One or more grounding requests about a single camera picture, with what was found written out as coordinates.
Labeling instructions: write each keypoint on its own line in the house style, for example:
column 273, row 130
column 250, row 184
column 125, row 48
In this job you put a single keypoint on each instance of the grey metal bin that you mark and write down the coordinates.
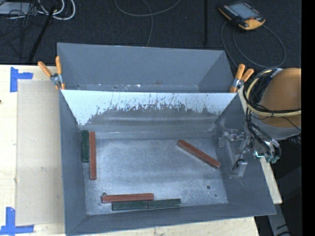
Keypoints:
column 152, row 166

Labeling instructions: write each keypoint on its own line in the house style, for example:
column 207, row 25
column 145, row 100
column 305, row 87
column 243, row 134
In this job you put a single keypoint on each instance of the red-brown flat block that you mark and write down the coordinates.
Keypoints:
column 92, row 156
column 198, row 154
column 128, row 197

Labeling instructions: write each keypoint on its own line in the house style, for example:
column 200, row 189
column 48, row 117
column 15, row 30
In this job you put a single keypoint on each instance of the pale flat board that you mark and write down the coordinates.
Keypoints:
column 39, row 144

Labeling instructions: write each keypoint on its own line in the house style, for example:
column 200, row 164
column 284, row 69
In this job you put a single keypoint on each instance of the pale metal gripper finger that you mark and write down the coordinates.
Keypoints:
column 231, row 136
column 242, row 166

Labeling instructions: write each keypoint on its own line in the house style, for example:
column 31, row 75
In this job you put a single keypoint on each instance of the dark green flat block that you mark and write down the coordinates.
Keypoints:
column 164, row 203
column 130, row 205
column 85, row 146

